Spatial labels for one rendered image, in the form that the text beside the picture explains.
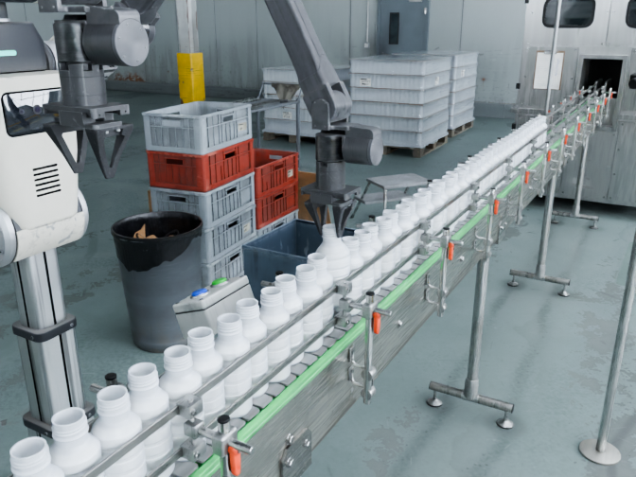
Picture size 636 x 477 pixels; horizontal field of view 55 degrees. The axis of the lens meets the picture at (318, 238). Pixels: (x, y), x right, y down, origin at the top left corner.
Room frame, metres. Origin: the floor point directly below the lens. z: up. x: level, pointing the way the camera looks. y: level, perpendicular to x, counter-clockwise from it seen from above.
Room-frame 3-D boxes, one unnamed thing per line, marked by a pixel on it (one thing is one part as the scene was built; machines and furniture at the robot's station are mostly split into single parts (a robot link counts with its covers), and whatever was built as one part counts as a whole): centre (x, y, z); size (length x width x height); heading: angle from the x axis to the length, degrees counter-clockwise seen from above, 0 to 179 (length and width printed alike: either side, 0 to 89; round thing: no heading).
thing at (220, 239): (3.77, 0.72, 0.33); 0.61 x 0.41 x 0.22; 156
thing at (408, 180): (4.87, -0.61, 0.21); 0.61 x 0.47 x 0.41; 24
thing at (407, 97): (8.31, -1.11, 0.59); 1.24 x 1.03 x 1.17; 153
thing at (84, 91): (0.84, 0.32, 1.51); 0.10 x 0.07 x 0.07; 60
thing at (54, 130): (0.85, 0.33, 1.44); 0.07 x 0.07 x 0.09; 60
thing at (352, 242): (1.20, -0.07, 1.09); 0.06 x 0.06 x 0.17
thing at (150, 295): (2.92, 0.81, 0.32); 0.45 x 0.45 x 0.64
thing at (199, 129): (3.77, 0.72, 1.00); 0.61 x 0.41 x 0.22; 158
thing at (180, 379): (0.74, 0.19, 1.08); 0.06 x 0.06 x 0.17
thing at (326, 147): (1.15, -0.03, 1.37); 0.07 x 0.06 x 0.07; 60
